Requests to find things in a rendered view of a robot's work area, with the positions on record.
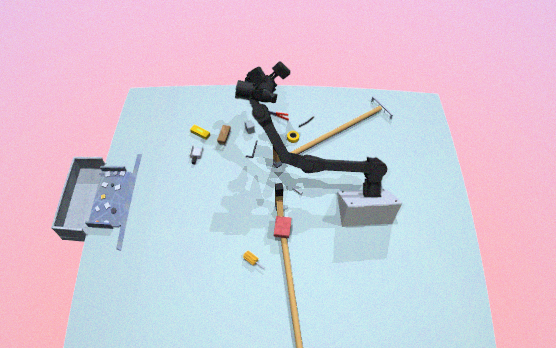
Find red rectangular block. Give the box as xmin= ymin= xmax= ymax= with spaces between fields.
xmin=274 ymin=216 xmax=292 ymax=238

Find tan rectangular block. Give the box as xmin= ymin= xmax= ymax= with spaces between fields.
xmin=217 ymin=125 xmax=231 ymax=144

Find yellow rectangular block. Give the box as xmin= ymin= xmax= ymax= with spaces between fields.
xmin=190 ymin=124 xmax=210 ymax=140

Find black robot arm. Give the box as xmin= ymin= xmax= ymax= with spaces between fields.
xmin=235 ymin=67 xmax=387 ymax=197

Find red-handled pliers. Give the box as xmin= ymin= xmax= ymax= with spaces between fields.
xmin=269 ymin=110 xmax=289 ymax=120

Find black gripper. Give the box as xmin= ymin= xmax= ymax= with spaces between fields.
xmin=256 ymin=61 xmax=291 ymax=93

